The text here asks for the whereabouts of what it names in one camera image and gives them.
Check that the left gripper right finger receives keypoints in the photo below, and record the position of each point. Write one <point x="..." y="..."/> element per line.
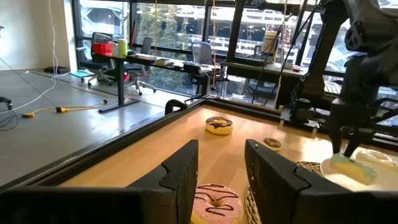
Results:
<point x="311" y="205"/>

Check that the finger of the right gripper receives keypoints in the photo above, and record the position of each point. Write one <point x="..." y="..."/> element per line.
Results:
<point x="353" y="144"/>
<point x="336" y="140"/>

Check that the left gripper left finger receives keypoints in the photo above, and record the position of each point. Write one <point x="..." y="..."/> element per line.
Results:
<point x="93" y="207"/>

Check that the green frosted donut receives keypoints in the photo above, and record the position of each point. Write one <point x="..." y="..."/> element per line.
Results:
<point x="354" y="171"/>

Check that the small sprinkled chocolate donut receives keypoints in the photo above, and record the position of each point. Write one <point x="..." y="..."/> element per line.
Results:
<point x="272" y="143"/>

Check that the large chocolate frosted donut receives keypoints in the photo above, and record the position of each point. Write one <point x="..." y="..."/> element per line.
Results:
<point x="219" y="129"/>

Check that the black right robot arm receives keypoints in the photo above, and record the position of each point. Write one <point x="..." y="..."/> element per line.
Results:
<point x="373" y="31"/>

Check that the white round plate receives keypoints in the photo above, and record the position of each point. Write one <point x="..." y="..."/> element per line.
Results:
<point x="342" y="182"/>

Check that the round wicker placemat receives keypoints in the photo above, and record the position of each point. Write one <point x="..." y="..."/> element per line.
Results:
<point x="252" y="211"/>

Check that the pink frosted donut chocolate drizzle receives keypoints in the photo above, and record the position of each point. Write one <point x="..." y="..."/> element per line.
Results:
<point x="228" y="205"/>

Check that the dark grey side desk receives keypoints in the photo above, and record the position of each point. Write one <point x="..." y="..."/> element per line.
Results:
<point x="264" y="70"/>

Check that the white jar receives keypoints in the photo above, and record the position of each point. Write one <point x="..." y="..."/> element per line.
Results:
<point x="270" y="43"/>

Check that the long black office desk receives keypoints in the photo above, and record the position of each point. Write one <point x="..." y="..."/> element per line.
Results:
<point x="121" y="87"/>

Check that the teal floor mat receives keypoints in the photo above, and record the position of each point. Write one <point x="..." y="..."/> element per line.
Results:
<point x="81" y="74"/>

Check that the black office chair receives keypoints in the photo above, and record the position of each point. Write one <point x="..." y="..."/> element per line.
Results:
<point x="93" y="65"/>

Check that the flat black box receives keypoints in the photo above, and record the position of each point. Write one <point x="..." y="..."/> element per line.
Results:
<point x="56" y="70"/>

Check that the black upright pole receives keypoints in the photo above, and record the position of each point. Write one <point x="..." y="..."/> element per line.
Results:
<point x="236" y="31"/>

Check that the red box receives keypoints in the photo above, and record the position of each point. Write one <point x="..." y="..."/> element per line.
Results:
<point x="102" y="49"/>

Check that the grey mesh office chair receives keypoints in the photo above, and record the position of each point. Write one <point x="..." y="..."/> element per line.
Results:
<point x="202" y="53"/>

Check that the green cylinder container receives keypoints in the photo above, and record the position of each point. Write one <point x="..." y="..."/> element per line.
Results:
<point x="122" y="48"/>

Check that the black aluminium table frame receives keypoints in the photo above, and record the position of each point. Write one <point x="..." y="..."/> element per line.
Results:
<point x="93" y="155"/>

